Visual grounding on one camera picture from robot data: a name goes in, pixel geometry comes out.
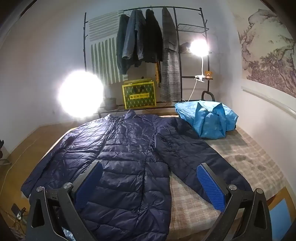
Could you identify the white clip lamp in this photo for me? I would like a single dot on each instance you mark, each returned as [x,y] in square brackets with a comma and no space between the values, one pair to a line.
[198,47]

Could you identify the navy quilted puffer jacket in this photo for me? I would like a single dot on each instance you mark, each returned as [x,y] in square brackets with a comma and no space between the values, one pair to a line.
[129,150]

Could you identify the grey plaid hanging coat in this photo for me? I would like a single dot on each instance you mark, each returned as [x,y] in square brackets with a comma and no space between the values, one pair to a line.
[170,76]

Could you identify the small teddy bear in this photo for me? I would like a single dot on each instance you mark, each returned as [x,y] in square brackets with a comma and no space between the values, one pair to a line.
[208,74]

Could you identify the bright round studio light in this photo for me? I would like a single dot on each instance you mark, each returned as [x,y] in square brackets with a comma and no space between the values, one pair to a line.
[81,95]

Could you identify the black metal clothes rack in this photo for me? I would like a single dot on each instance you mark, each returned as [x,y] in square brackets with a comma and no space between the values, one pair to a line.
[179,67]

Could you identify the blue mat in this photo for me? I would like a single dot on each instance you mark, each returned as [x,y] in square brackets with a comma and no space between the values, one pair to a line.
[279,217]

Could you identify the green striped wall poster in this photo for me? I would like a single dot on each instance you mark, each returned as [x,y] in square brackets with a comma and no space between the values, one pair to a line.
[101,58]

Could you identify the denim hanging jacket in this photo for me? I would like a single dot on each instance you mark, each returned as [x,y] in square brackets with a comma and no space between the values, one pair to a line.
[133,34]

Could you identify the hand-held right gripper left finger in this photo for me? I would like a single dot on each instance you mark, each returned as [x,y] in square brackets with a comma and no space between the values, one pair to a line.
[89,183]

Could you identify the dark teal hanging jacket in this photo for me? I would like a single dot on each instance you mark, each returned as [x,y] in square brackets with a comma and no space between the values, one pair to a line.
[120,46]

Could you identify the small potted plant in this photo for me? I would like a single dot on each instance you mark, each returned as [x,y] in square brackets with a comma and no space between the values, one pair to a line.
[109,103]

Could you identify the landscape wall mural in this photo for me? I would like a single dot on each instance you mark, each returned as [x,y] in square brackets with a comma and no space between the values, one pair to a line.
[266,51]

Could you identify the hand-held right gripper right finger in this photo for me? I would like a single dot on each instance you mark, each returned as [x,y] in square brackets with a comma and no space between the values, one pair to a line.
[211,190]

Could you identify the dark device on stand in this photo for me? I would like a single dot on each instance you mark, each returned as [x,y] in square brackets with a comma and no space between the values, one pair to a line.
[15,209]

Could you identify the yellow green patterned box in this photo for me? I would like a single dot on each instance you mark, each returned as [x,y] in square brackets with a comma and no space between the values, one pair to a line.
[138,95]

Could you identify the yellow hanging scarf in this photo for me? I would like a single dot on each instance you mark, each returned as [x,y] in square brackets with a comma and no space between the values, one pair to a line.
[158,74]

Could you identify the light blue garment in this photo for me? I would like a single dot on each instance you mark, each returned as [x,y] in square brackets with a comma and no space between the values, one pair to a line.
[208,120]

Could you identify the dark bundle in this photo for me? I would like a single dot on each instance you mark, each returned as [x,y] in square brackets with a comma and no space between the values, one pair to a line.
[183,47]

